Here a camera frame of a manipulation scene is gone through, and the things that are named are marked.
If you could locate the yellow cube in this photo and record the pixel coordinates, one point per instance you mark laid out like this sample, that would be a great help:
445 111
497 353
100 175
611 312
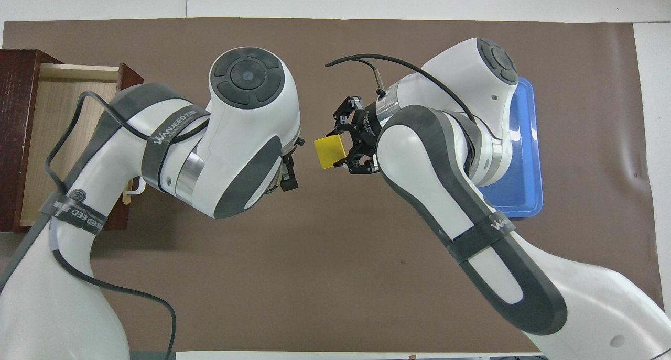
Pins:
330 151

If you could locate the wooden drawer with dark front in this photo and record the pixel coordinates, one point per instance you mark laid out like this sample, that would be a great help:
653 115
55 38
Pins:
57 119

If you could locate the blue plastic tray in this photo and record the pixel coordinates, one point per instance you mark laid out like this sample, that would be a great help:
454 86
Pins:
527 166

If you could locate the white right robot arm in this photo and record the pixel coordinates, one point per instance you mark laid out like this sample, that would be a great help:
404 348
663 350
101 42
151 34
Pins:
435 166

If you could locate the brown table mat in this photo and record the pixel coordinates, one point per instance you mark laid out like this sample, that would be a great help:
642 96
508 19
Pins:
314 271

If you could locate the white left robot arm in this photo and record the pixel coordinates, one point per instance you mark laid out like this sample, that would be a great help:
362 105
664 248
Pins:
241 140

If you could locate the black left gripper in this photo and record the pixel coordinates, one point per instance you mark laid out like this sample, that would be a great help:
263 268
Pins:
294 146

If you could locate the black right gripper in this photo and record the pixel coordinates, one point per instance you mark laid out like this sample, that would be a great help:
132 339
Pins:
364 134

